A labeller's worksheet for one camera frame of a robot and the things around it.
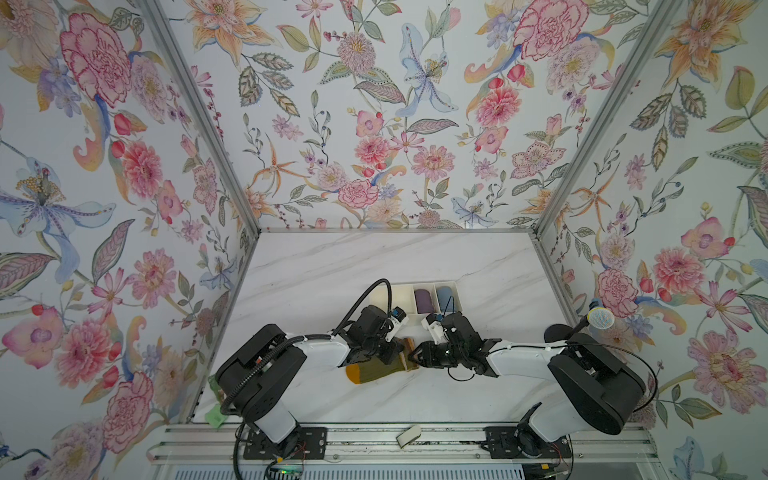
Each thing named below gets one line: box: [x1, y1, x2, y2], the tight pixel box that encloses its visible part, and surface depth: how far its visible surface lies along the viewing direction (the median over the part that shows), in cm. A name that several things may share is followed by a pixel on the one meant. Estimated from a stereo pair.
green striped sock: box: [346, 348, 419, 385], surface depth 86 cm
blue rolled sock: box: [436, 286, 454, 312], surface depth 98 cm
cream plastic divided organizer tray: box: [368, 281, 463, 329], surface depth 98 cm
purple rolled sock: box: [414, 288, 434, 314], surface depth 97 cm
